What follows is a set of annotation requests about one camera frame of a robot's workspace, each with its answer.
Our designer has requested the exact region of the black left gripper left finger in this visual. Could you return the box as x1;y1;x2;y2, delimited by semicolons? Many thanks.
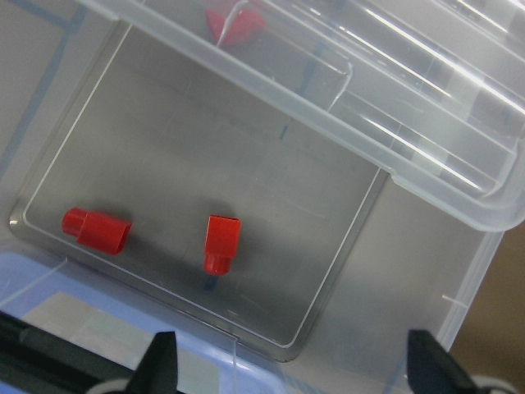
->
121;332;177;394

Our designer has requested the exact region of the clear plastic storage box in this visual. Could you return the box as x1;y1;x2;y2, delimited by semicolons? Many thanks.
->
1;1;504;393

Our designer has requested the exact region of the red block from tray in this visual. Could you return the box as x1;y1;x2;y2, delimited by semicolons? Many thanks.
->
203;215;241;276

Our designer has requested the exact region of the red block centre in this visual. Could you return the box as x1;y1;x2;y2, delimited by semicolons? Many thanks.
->
205;9;266;46

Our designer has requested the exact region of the red block near latch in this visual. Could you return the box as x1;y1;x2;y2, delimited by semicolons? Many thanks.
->
62;207;132;255

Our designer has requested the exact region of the clear plastic box lid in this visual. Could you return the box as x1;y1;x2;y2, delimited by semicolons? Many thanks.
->
87;1;524;232

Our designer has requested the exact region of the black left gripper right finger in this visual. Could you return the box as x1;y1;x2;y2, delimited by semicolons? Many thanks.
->
408;329;478;394

